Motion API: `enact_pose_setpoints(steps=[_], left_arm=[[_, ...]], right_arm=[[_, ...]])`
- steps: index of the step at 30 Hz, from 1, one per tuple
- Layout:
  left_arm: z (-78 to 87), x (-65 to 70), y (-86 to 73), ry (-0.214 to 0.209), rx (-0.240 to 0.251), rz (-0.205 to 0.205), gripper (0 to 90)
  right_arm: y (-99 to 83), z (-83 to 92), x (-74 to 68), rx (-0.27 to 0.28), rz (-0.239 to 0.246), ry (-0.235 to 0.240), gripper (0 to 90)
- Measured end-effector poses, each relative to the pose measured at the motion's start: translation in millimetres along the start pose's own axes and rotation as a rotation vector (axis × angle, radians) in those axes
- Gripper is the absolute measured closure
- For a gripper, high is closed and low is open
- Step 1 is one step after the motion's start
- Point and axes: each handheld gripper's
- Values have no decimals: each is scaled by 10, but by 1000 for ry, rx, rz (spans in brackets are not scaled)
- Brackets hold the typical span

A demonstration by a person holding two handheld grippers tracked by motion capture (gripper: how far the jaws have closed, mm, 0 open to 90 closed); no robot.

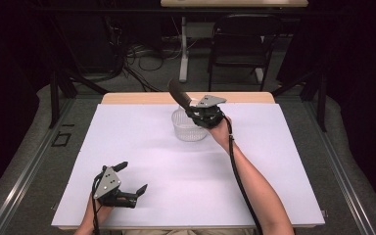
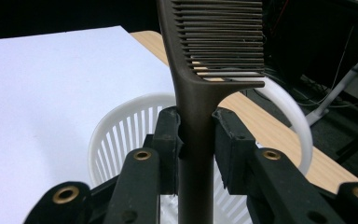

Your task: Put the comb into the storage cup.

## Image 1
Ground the wooden table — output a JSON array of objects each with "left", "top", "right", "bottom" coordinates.
[{"left": 58, "top": 91, "right": 318, "bottom": 231}]

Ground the metal floor rail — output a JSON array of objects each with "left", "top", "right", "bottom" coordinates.
[
  {"left": 0, "top": 97, "right": 76, "bottom": 235},
  {"left": 302, "top": 97, "right": 376, "bottom": 235}
]

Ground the tangle of floor cables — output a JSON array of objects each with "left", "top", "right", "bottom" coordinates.
[{"left": 106, "top": 18, "right": 185, "bottom": 93}]

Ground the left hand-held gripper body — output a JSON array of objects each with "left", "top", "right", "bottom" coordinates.
[{"left": 92, "top": 164, "right": 138, "bottom": 210}]

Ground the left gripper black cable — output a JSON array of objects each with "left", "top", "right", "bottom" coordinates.
[{"left": 91, "top": 174, "right": 102, "bottom": 235}]

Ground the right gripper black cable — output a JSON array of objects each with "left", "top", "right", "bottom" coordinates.
[{"left": 223, "top": 117, "right": 264, "bottom": 235}]

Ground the background desk with white legs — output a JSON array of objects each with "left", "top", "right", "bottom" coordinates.
[{"left": 160, "top": 0, "right": 309, "bottom": 84}]

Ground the white plastic basket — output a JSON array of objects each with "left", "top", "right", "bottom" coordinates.
[{"left": 170, "top": 97, "right": 210, "bottom": 143}]

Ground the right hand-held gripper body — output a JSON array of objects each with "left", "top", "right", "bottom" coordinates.
[{"left": 193, "top": 94, "right": 228, "bottom": 129}]

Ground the black metal stand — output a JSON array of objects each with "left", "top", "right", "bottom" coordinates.
[
  {"left": 271, "top": 68, "right": 328, "bottom": 133},
  {"left": 47, "top": 68, "right": 111, "bottom": 129}
]

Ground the person's left hand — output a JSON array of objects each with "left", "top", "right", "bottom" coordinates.
[{"left": 87, "top": 194, "right": 116, "bottom": 222}]

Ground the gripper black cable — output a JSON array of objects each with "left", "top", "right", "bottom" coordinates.
[
  {"left": 91, "top": 174, "right": 102, "bottom": 235},
  {"left": 223, "top": 117, "right": 264, "bottom": 235}
]

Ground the person's right hand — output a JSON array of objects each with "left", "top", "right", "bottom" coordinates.
[{"left": 208, "top": 117, "right": 235, "bottom": 153}]

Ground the white table mat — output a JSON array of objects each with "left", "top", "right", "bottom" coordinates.
[{"left": 51, "top": 102, "right": 326, "bottom": 229}]

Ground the black folding chair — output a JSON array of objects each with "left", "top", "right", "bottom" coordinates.
[{"left": 207, "top": 13, "right": 284, "bottom": 93}]

